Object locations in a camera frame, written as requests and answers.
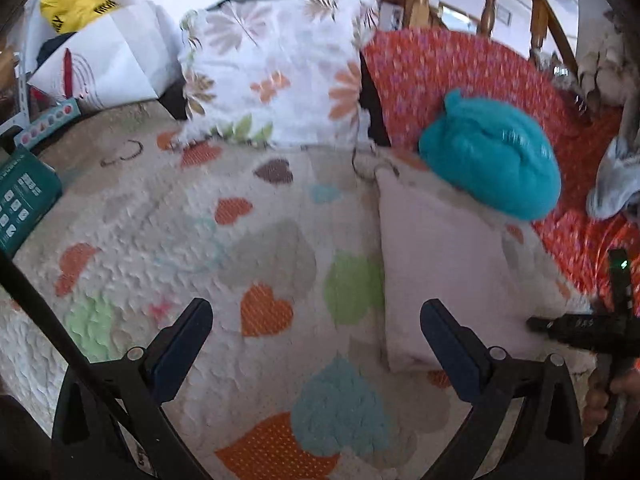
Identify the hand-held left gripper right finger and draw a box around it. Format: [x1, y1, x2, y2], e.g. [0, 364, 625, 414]
[419, 298, 586, 480]

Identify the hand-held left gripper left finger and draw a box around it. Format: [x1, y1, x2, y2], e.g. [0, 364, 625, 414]
[50, 297, 213, 480]

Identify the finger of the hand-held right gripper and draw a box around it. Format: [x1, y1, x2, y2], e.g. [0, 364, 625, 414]
[526, 314, 618, 347]

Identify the pale pink small garment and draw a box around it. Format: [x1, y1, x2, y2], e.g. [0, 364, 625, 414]
[375, 167, 551, 373]

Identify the person's right hand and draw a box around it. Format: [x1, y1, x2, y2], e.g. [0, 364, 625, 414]
[584, 359, 640, 442]

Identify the grey blue cloth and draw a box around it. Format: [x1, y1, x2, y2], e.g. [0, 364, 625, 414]
[586, 137, 640, 220]

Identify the heart print quilt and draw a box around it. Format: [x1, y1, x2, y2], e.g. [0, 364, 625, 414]
[0, 95, 601, 480]

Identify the teal cloth bundle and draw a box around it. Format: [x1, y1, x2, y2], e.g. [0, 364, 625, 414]
[417, 88, 562, 222]

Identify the green cardboard box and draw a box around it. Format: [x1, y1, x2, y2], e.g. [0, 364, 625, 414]
[0, 146, 64, 256]

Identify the white plush toy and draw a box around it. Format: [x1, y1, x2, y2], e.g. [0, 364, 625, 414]
[575, 10, 640, 107]

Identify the colourful flat toy box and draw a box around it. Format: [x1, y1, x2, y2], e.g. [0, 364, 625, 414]
[12, 99, 82, 149]

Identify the red patterned pillow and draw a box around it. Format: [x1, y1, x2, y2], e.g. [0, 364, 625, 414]
[360, 29, 640, 311]

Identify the white paper bag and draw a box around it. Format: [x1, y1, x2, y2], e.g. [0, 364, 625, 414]
[27, 0, 187, 112]

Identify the white floral pillow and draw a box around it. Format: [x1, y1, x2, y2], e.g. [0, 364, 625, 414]
[177, 0, 382, 150]

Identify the yellow plastic bag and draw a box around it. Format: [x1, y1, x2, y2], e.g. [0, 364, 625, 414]
[40, 0, 121, 35]

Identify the black cable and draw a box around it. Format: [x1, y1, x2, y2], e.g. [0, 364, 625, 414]
[0, 255, 203, 480]

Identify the grey cable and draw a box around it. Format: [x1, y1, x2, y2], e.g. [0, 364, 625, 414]
[351, 150, 401, 182]

